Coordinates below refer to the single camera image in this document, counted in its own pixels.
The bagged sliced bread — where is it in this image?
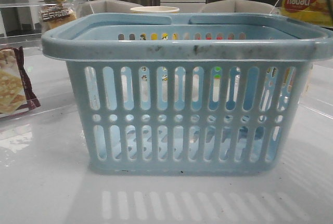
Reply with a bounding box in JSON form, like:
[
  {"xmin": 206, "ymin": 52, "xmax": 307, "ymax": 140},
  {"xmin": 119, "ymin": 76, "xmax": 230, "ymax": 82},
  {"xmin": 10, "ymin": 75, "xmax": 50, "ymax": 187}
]
[{"xmin": 39, "ymin": 4, "xmax": 76, "ymax": 32}]

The light blue plastic basket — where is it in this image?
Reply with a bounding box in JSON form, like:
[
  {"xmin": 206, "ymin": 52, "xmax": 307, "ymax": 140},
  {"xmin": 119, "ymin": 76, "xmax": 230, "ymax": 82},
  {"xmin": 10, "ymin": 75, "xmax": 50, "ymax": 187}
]
[{"xmin": 42, "ymin": 13, "xmax": 332, "ymax": 175}]

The grey armchair left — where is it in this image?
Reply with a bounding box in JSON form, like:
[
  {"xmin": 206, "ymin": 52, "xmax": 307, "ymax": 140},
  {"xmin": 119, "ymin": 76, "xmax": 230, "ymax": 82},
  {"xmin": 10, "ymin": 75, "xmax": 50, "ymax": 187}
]
[{"xmin": 76, "ymin": 0, "xmax": 142, "ymax": 18}]

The grey armchair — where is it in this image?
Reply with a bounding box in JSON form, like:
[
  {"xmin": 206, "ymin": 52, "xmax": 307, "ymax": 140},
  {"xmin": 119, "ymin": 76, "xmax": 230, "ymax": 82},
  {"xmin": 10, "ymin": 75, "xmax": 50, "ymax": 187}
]
[
  {"xmin": 200, "ymin": 0, "xmax": 280, "ymax": 14},
  {"xmin": 76, "ymin": 0, "xmax": 142, "ymax": 18}
]

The grey armchair right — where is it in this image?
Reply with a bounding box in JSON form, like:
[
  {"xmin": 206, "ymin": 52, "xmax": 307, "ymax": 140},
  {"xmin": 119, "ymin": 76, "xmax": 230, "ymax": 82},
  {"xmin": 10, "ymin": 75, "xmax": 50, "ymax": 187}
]
[{"xmin": 200, "ymin": 0, "xmax": 280, "ymax": 14}]

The brown cracker snack packet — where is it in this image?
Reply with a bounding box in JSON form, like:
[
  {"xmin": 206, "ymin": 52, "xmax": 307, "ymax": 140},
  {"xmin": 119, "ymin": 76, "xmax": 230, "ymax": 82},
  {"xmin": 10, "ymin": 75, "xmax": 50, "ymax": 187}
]
[{"xmin": 1, "ymin": 47, "xmax": 41, "ymax": 118}]

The clear acrylic shelf left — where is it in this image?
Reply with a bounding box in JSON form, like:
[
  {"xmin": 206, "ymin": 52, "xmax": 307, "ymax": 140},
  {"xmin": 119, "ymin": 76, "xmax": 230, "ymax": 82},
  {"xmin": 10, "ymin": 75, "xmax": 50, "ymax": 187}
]
[{"xmin": 1, "ymin": 0, "xmax": 88, "ymax": 50}]

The yellow nabati wafer box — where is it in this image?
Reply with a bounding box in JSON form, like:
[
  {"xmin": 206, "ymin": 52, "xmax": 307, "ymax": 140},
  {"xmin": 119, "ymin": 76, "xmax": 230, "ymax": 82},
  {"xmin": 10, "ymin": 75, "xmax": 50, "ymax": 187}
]
[{"xmin": 281, "ymin": 0, "xmax": 332, "ymax": 27}]

